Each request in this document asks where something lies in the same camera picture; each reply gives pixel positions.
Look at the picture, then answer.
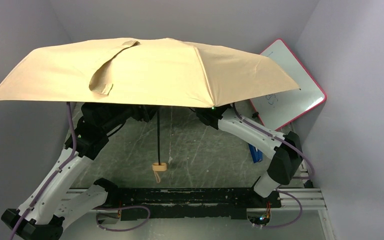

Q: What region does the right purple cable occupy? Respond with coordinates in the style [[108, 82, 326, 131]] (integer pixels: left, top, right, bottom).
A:
[[231, 103, 315, 230]]

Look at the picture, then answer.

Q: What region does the aluminium frame rail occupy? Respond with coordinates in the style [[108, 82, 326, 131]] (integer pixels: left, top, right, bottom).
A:
[[59, 168, 328, 213]]

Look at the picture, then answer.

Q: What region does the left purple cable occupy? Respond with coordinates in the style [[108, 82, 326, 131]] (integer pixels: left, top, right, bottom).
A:
[[9, 101, 78, 240]]

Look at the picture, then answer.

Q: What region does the purple cable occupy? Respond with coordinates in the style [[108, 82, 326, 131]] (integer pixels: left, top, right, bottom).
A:
[[231, 103, 315, 230], [9, 101, 78, 240]]

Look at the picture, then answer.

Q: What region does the blue marker pen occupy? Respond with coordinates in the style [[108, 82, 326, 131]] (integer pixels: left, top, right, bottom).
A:
[[248, 144, 263, 164]]

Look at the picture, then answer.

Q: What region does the pink framed whiteboard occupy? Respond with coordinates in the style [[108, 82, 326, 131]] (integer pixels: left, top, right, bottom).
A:
[[248, 38, 328, 132]]

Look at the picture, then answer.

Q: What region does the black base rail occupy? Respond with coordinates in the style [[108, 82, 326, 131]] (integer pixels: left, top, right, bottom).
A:
[[99, 187, 281, 220]]

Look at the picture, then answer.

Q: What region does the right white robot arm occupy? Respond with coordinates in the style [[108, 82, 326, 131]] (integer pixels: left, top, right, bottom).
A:
[[194, 104, 303, 198]]

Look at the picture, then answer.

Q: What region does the beige folding umbrella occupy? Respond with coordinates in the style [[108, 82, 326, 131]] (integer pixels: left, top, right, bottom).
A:
[[0, 37, 302, 184]]

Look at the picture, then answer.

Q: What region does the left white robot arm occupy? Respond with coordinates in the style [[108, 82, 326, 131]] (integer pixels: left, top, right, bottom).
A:
[[1, 102, 159, 240]]

